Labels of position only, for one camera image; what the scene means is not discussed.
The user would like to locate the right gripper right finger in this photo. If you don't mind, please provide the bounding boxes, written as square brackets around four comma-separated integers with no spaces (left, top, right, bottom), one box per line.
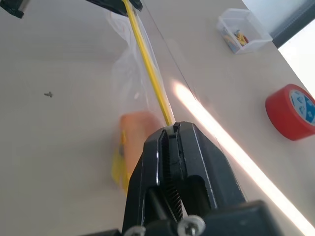
[169,121,247,217]

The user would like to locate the small colourful parts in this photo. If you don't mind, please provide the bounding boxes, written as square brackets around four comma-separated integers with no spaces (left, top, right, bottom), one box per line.
[222,28,250,49]

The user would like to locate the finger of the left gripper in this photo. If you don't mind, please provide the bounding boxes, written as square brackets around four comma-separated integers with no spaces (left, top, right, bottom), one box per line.
[85,0,130,17]
[127,0,144,12]

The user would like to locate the orange glazed bread roll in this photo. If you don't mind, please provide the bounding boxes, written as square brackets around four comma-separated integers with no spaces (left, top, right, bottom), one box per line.
[119,111,169,178]

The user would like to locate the red tape roll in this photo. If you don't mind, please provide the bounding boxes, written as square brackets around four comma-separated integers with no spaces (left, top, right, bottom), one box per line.
[264,83,315,142]

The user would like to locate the clear plastic box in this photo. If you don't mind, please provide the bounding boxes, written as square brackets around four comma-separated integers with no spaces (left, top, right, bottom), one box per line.
[217,7,274,56]

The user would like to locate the clear zip bag yellow seal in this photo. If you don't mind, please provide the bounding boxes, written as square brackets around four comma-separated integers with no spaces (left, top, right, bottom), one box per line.
[105,0,178,195]

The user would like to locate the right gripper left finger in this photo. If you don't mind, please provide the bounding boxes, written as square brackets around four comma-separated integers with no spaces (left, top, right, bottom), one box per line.
[121,128,185,233]

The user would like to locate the dark window frame post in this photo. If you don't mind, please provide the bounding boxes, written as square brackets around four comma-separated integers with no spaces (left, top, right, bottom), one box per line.
[269,11,315,49]

